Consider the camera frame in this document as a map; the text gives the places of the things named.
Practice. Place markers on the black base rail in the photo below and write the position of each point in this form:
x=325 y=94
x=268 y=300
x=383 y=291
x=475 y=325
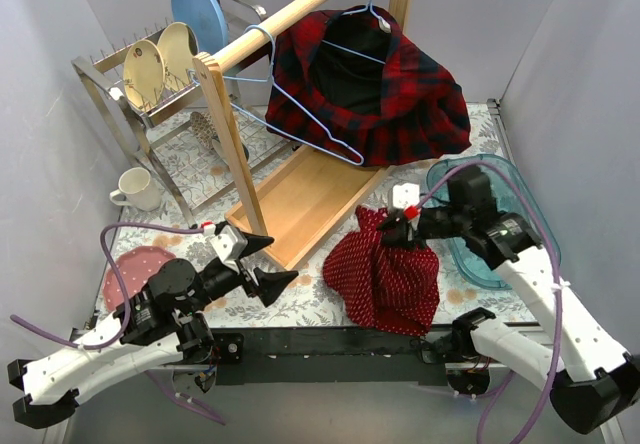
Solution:
x=338 y=355

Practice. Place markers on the patterned bowl under rack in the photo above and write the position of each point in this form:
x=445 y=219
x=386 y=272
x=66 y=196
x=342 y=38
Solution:
x=203 y=130

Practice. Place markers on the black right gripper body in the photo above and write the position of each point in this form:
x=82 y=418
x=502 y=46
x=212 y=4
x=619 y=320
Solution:
x=407 y=229

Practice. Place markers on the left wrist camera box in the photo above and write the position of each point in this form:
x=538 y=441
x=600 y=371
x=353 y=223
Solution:
x=227 y=242

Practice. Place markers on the cream plate rear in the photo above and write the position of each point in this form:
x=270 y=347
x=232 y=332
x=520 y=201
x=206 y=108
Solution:
x=177 y=45

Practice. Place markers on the red polka dot cloth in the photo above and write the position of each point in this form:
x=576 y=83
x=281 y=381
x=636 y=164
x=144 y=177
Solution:
x=385 y=288

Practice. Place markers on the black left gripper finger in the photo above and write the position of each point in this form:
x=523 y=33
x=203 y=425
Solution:
x=270 y=285
x=250 y=244

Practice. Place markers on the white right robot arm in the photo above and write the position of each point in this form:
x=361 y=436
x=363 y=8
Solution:
x=586 y=375

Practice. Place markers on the cream plate front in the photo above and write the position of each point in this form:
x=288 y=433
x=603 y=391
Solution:
x=143 y=75

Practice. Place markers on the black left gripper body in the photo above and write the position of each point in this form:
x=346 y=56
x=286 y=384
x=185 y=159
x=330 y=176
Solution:
x=248 y=268

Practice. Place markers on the white mug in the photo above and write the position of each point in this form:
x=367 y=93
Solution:
x=137 y=188

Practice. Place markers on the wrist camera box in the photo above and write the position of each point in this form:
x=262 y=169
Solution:
x=227 y=242
x=403 y=200

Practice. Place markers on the pink dotted plate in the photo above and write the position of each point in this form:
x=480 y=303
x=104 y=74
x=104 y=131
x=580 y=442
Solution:
x=136 y=267

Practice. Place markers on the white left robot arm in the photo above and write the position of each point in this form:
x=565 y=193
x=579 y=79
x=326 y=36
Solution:
x=162 y=323

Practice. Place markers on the blue plate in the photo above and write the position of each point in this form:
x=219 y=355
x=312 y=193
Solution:
x=206 y=20

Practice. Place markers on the red plaid skirt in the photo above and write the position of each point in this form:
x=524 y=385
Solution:
x=409 y=109

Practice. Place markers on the cream plate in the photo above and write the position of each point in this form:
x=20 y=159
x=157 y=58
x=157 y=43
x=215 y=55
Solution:
x=143 y=75
x=177 y=45

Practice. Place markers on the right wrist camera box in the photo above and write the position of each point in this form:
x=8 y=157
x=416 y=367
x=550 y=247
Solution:
x=403 y=200

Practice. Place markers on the light blue wire hanger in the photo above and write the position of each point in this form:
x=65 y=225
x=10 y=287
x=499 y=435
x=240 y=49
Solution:
x=359 y=33

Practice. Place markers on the floral table mat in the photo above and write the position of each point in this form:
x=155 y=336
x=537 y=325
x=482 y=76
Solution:
x=307 y=302

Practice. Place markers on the metal dish rack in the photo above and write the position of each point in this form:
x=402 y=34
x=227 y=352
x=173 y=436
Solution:
x=104 y=81

